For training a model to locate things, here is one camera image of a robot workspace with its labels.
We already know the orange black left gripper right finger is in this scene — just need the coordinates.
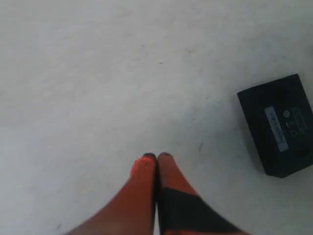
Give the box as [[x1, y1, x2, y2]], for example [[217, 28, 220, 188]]
[[157, 153, 246, 235]]

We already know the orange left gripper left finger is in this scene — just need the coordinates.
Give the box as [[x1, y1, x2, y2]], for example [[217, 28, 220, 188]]
[[67, 153, 157, 235]]

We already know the black rectangular network box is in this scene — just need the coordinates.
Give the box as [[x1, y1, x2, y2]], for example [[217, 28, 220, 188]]
[[237, 74, 313, 178]]

